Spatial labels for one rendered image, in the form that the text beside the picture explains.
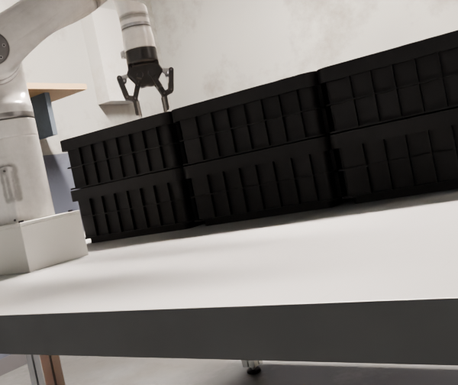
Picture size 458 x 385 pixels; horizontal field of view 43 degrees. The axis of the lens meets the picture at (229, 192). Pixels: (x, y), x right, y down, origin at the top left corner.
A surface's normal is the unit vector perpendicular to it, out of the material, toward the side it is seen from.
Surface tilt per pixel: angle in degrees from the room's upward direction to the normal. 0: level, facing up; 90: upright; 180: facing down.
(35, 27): 98
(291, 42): 90
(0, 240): 90
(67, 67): 90
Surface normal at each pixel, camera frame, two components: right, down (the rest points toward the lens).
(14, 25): 0.33, -0.11
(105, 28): 0.81, -0.14
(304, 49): -0.55, 0.14
